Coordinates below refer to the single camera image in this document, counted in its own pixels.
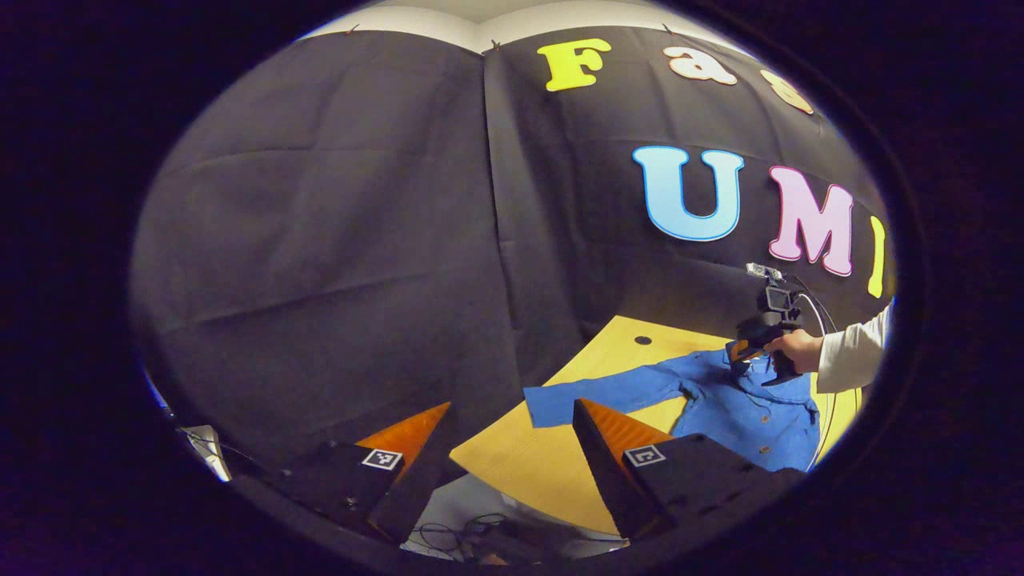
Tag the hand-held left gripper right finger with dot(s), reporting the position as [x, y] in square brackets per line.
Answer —
[608, 472]

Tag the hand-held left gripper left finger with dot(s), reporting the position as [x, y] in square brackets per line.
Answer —
[416, 496]

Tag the white flat object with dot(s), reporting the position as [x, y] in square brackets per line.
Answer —
[206, 450]

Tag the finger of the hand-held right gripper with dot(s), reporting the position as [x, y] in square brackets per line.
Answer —
[740, 350]

